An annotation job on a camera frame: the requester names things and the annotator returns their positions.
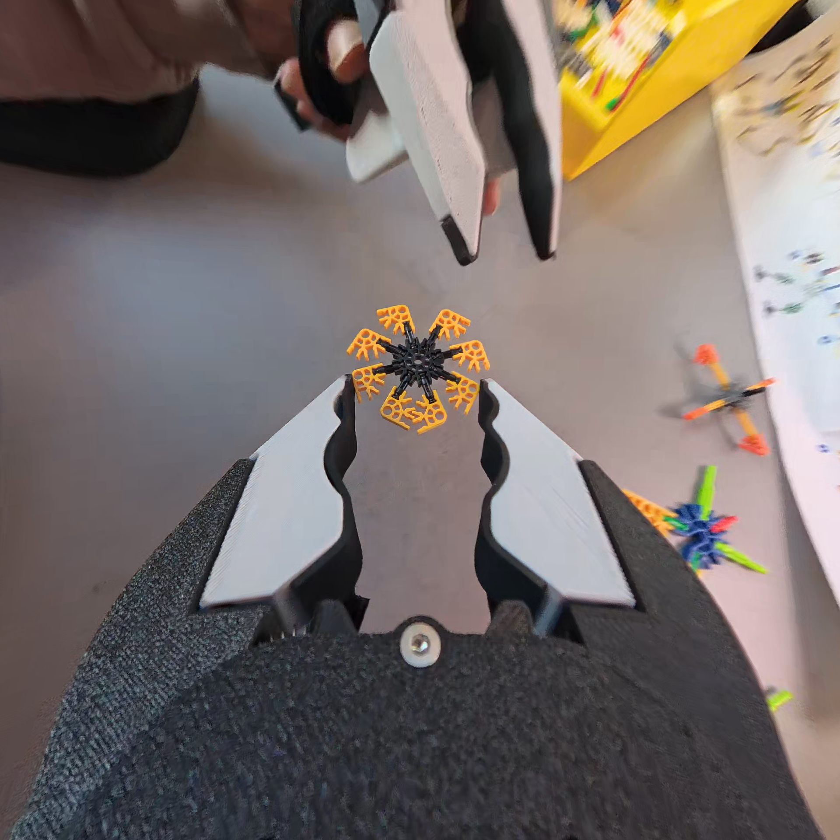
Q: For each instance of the white instruction sheet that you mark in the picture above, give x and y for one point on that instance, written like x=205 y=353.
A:
x=787 y=197

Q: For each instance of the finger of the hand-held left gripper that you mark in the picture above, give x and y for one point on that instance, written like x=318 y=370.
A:
x=550 y=131
x=426 y=98

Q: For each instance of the black snowflake connector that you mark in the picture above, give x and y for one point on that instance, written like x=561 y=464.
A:
x=417 y=361

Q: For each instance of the pile of mixed toy pieces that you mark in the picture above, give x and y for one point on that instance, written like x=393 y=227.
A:
x=617 y=46

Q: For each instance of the blue yellow green toy assembly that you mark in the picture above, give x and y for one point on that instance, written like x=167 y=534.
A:
x=699 y=528

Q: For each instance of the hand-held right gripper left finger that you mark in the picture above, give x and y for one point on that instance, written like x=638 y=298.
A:
x=275 y=525

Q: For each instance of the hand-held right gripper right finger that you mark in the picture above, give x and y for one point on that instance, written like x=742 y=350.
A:
x=558 y=525

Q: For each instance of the person's left forearm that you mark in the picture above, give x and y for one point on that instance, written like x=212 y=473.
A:
x=98 y=46

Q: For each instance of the orange grey toy assembly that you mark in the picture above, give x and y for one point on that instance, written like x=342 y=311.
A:
x=722 y=394

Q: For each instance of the yellow plastic bin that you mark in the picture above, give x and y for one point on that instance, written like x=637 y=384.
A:
x=630 y=131

